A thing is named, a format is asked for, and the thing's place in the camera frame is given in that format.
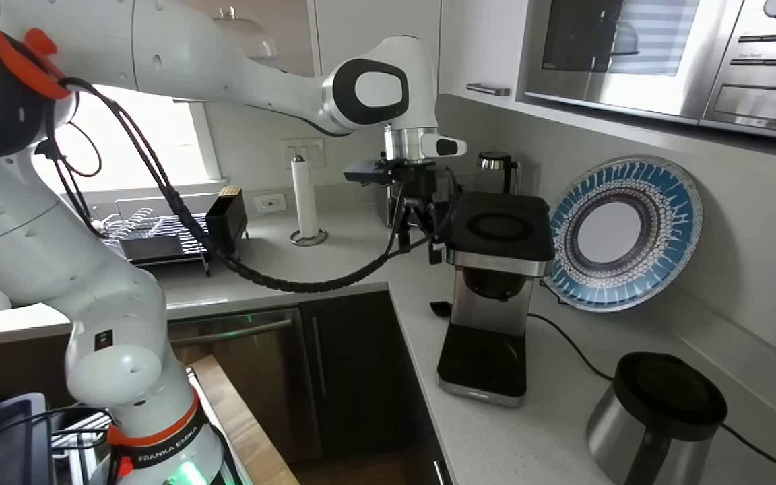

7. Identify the stainless steel microwave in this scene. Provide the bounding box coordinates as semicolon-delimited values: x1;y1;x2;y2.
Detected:
519;0;776;137

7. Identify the black silver coffee machine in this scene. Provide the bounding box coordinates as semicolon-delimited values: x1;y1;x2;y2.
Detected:
437;191;554;407

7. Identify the dark lower cabinet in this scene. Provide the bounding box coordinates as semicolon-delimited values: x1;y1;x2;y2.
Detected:
170;292;453;485

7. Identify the blue white decorative plate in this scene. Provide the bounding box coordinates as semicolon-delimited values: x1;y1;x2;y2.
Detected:
543;156;702;312

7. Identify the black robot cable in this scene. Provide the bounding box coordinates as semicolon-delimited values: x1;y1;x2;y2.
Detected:
31;75;430;294

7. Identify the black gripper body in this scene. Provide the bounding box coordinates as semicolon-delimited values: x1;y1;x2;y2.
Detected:
344;160;461;264

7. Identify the black power cord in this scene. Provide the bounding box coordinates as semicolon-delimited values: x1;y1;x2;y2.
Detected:
526;310;776;485

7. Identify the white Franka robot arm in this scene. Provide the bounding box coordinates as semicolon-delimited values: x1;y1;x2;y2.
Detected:
0;0;466;485

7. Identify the black dish rack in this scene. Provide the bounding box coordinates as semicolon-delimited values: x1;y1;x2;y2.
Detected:
103;189;247;268

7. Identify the stainless steel coffee carafe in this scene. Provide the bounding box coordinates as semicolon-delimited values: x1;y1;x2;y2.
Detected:
584;354;726;485

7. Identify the wooden shelf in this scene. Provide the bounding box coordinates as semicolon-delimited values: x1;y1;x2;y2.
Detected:
189;357;298;485

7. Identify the white kitchen paper roll holder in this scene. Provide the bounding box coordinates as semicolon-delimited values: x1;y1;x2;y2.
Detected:
290;155;325;249

